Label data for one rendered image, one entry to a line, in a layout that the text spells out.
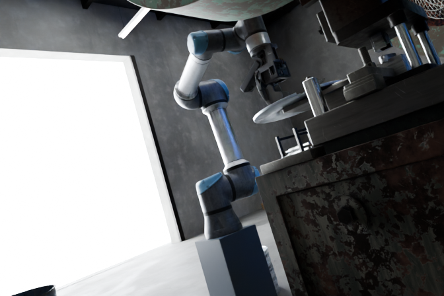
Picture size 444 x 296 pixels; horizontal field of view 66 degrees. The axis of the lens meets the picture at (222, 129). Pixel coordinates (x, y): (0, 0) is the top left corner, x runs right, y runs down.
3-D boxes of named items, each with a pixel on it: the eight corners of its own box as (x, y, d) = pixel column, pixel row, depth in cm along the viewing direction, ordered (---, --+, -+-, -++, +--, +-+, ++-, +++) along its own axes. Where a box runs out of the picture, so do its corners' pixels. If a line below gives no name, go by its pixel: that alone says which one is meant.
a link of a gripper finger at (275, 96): (285, 109, 102) (275, 80, 103) (269, 116, 106) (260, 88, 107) (291, 108, 104) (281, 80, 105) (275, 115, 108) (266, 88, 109)
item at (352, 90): (346, 101, 65) (327, 51, 67) (379, 98, 77) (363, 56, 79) (376, 88, 61) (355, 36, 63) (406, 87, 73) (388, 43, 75)
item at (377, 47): (372, 51, 83) (367, 37, 84) (380, 53, 87) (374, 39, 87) (386, 45, 81) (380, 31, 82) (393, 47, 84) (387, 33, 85)
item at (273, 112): (259, 128, 117) (258, 126, 117) (341, 98, 113) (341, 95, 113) (248, 113, 89) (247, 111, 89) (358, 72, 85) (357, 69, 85)
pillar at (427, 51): (431, 71, 83) (409, 20, 86) (434, 72, 85) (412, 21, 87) (441, 67, 82) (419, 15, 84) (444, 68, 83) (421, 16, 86)
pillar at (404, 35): (410, 70, 72) (385, 10, 74) (413, 70, 73) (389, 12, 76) (421, 65, 70) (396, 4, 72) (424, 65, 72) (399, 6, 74)
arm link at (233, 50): (211, 38, 123) (222, 21, 113) (239, 35, 127) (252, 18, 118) (218, 58, 122) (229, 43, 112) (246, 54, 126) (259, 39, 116)
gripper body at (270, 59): (277, 78, 102) (265, 41, 103) (256, 90, 107) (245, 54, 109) (292, 78, 107) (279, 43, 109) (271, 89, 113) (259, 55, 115)
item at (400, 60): (368, 89, 80) (361, 71, 81) (391, 88, 91) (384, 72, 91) (407, 72, 74) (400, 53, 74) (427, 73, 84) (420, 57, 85)
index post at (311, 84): (314, 118, 78) (300, 79, 79) (320, 117, 80) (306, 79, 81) (324, 114, 76) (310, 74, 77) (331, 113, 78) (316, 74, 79)
